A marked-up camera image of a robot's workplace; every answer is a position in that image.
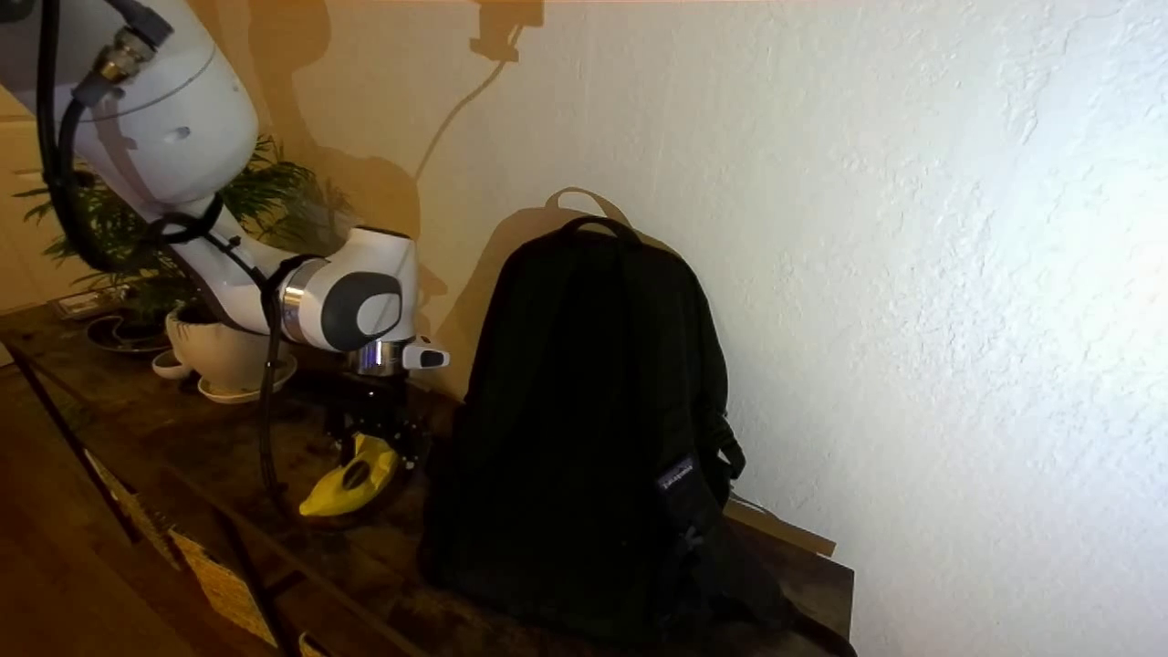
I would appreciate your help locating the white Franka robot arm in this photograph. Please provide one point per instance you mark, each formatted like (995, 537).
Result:
(171, 111)

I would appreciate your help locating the white pot saucer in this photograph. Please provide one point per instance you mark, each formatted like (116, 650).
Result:
(226, 391)

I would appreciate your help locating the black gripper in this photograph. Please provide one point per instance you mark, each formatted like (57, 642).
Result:
(383, 400)

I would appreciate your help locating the white plant pot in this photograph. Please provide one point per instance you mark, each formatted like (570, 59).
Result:
(212, 347)

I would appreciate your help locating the brown wooden slat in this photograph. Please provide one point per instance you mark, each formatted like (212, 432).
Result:
(787, 531)

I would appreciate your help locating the green leafy potted plant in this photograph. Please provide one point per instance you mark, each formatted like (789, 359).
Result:
(278, 203)

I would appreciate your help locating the dark small plant pot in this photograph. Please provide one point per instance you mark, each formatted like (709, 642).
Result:
(122, 330)

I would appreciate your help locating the yellow soft pouch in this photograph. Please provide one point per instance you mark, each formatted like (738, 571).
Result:
(349, 484)

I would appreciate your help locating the small white dish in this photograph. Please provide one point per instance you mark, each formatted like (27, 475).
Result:
(171, 366)

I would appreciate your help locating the black backpack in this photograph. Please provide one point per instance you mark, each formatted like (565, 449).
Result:
(587, 414)

